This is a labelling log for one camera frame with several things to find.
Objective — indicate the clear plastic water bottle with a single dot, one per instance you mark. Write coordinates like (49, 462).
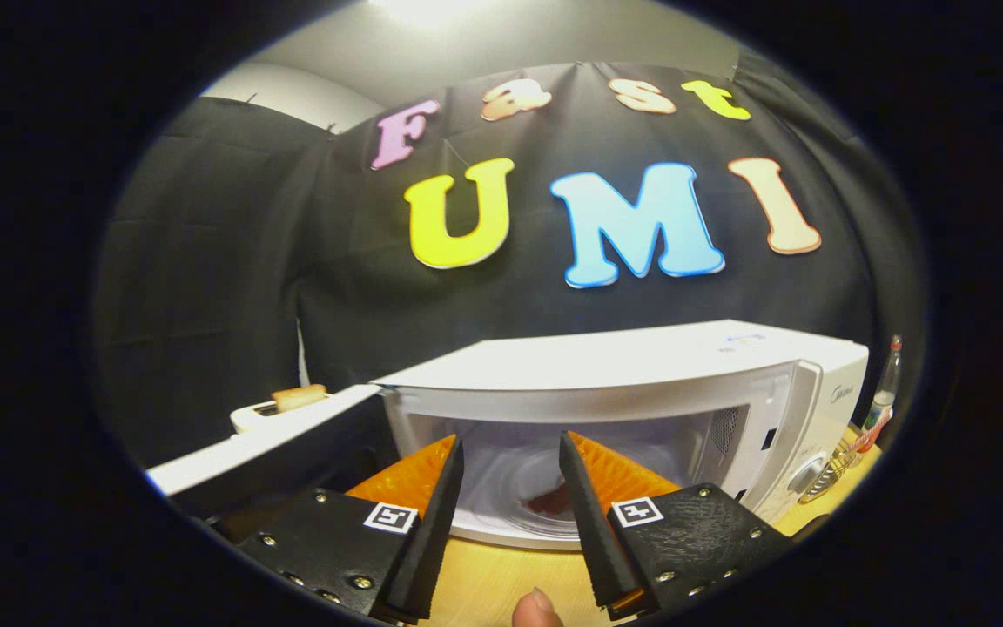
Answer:
(886, 392)

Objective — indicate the reddish brown sausage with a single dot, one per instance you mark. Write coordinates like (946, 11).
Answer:
(549, 502)

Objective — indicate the cream pop-up toaster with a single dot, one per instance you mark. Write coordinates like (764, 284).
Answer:
(249, 418)

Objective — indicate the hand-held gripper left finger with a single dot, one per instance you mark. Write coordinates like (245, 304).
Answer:
(432, 540)

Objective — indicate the striped drinking straw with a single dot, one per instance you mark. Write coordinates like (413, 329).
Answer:
(871, 431)

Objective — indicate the white toaster oven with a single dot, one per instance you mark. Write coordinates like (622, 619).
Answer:
(597, 366)

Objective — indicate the toasted bread slice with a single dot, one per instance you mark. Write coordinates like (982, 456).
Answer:
(299, 398)

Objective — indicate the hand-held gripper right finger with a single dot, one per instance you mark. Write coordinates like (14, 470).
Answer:
(593, 531)

